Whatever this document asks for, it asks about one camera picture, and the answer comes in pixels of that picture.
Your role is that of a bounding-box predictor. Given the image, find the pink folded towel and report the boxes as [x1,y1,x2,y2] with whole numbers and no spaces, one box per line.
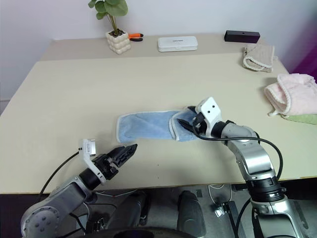
[263,73,317,119]

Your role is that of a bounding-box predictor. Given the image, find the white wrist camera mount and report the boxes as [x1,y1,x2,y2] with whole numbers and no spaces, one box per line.
[197,97,224,137]
[78,138,105,179]

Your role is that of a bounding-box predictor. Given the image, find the orange handled pliers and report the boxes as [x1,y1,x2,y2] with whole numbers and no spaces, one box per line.
[127,32,145,43]

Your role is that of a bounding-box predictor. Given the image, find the black metal bracket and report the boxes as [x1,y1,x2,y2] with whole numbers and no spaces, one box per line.
[212,201,241,238]

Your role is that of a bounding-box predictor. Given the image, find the black rectangular box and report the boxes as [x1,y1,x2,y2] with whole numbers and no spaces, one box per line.
[224,30,262,44]

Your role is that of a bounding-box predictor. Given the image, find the white flat case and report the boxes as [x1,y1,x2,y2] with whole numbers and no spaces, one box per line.
[157,36,199,53]

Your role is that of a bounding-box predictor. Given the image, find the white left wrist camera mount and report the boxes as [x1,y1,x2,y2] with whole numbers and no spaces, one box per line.
[78,138,105,179]

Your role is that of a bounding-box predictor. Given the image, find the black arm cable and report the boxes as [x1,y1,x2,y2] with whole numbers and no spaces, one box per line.
[193,116,284,238]
[39,151,83,196]

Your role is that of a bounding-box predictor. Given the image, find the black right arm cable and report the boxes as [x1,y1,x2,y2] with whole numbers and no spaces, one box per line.
[193,116,284,238]

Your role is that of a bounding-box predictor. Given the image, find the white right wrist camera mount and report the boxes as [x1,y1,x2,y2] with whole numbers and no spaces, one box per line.
[197,97,224,137]

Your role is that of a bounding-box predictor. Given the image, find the thin white cable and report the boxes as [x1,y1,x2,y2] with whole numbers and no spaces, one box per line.
[207,182,234,208]

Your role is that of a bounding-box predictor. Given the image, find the green folded towel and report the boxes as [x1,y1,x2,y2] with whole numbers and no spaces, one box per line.
[284,113,317,126]

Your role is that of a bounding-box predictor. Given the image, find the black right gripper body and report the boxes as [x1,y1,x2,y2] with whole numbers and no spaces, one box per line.
[192,112,208,136]

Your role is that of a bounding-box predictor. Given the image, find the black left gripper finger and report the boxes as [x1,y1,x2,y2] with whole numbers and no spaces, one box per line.
[108,143,138,160]
[115,145,138,170]

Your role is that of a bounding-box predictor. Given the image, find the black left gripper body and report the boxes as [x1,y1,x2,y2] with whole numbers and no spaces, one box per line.
[94,152,119,183]

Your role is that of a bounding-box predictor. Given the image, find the beige folded towel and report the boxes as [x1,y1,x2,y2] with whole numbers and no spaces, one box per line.
[242,44,279,73]

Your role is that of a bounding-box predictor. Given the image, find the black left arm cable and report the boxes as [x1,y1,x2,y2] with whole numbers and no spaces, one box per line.
[39,151,83,196]

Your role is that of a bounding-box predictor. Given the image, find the green leafy plant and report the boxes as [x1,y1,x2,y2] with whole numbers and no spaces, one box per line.
[88,0,129,36]

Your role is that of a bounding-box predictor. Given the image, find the dark rounded shape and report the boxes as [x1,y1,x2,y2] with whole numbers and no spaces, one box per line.
[177,190,207,237]
[105,190,152,230]

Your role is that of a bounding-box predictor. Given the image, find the light blue towel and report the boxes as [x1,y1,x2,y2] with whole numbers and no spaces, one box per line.
[115,106,207,144]

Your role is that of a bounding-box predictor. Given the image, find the cream bubbled plant pot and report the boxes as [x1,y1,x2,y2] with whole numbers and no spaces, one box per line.
[106,29,132,55]

